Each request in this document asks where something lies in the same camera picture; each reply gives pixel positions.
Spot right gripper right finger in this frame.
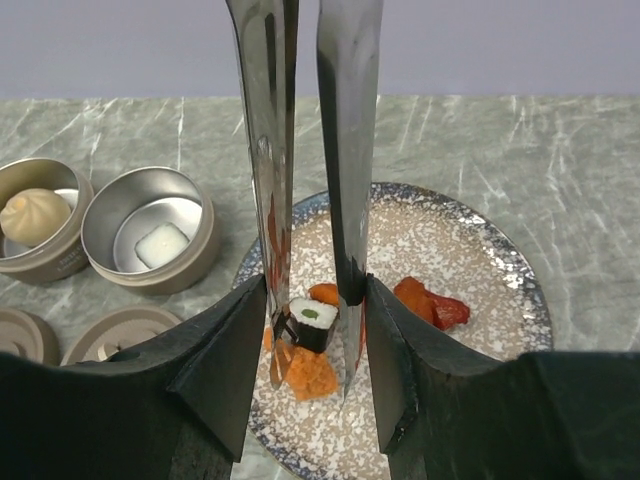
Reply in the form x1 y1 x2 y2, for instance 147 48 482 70
366 278 639 479

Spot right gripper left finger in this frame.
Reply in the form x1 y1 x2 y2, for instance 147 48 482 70
1 275 266 479

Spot orange fried nugget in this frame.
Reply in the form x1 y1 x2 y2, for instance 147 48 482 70
276 339 339 402

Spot beige steamed bun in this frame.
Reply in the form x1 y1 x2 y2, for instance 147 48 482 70
1 188 71 247

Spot metal tongs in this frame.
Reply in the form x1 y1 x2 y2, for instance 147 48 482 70
227 1 383 387

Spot right steel lunch container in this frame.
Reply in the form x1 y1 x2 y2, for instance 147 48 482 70
81 167 221 295

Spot steel lunch container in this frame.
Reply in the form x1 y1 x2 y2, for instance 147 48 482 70
81 167 221 295
1 158 94 285

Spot left steel lunch container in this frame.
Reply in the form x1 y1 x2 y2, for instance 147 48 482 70
1 158 94 285

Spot right brown lid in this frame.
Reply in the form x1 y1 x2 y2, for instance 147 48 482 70
61 305 182 366

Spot brown lid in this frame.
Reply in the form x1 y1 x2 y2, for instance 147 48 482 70
61 305 182 366
0 308 60 366

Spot orange red meat piece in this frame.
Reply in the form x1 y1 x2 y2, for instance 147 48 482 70
393 276 471 331

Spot left brown lid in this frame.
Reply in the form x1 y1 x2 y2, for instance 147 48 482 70
0 308 60 366

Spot speckled ceramic plate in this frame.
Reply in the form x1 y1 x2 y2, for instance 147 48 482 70
248 182 553 479

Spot small orange food piece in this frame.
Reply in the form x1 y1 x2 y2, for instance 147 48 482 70
308 283 339 307

